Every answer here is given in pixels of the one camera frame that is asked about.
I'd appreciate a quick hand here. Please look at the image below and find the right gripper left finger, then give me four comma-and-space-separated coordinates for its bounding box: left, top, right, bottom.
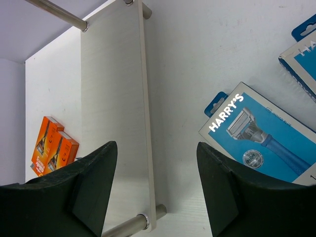
0, 141, 118, 237

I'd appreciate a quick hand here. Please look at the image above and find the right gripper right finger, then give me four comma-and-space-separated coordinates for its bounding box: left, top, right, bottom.
197, 142, 316, 237

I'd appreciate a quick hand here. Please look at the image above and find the orange fusion5 razor box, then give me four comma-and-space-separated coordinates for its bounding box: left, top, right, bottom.
44, 131, 79, 174
31, 116, 64, 176

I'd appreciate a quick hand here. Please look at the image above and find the white two-tier shelf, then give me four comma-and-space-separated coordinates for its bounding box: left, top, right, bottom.
25, 0, 158, 237

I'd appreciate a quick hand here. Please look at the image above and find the blue harry's box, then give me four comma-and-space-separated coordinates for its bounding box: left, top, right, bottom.
278, 15, 316, 101
199, 82, 316, 186

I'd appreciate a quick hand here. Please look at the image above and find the blue Harry's box far right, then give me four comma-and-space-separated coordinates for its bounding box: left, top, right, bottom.
278, 15, 316, 101

